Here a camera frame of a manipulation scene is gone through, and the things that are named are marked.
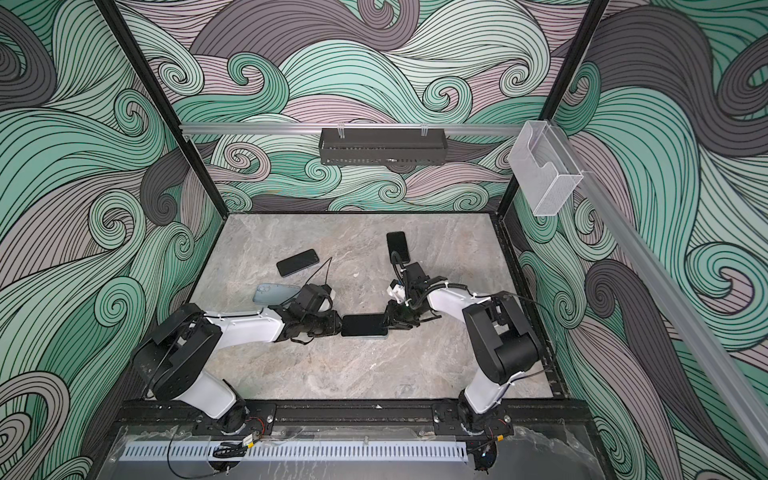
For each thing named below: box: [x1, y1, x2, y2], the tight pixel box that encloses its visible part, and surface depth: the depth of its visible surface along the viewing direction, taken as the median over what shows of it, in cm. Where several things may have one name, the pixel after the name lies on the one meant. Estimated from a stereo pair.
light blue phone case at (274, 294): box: [252, 283, 301, 305], surface depth 100 cm
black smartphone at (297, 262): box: [276, 249, 320, 277], surface depth 107 cm
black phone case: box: [386, 231, 411, 264], surface depth 113 cm
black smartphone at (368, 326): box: [341, 314, 388, 339], surface depth 87 cm
